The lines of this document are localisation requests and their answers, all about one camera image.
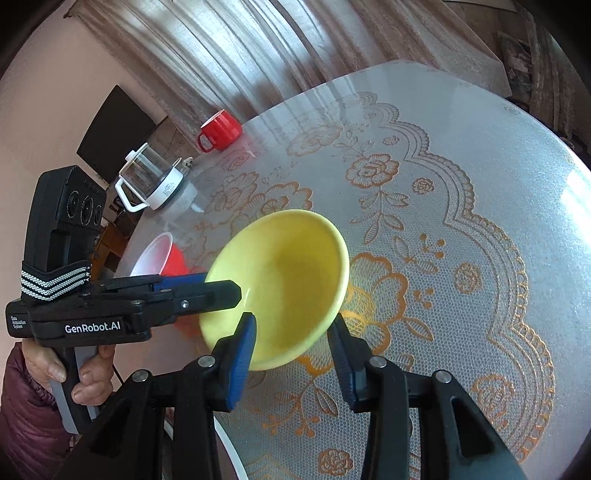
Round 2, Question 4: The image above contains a sheer beige curtain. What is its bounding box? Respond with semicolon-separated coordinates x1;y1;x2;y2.
69;0;511;139

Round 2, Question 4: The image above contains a person's left hand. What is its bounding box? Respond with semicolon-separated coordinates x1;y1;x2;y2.
22;342;116;406

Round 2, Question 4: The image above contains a yellow bowl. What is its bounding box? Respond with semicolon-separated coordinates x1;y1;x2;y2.
198;209;350;371

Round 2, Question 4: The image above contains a white electric kettle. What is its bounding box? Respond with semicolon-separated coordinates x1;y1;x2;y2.
115;142;197;214

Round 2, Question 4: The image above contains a white printed plate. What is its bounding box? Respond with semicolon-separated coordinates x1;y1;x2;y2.
161;406;247;480

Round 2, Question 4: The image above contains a lace patterned tablecloth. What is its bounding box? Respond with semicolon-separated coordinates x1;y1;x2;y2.
113;60;591;480

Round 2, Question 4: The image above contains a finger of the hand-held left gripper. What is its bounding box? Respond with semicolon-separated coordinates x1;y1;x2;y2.
90;271;209;297
134;279;243;328

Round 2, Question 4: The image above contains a red mug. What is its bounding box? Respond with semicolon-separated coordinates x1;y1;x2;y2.
197;109;243;153

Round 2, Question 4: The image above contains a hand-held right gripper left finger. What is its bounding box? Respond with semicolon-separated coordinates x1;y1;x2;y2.
55;311;258;480

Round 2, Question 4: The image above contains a black television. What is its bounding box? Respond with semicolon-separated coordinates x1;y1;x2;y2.
76;84;169;188

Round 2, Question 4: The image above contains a red plastic cup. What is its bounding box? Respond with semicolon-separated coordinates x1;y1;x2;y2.
129;232;205;343

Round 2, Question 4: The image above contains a person's left forearm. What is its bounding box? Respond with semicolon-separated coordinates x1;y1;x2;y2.
0;342;100;480

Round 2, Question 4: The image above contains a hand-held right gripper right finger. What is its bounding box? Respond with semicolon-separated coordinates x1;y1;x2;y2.
327;314;532;480

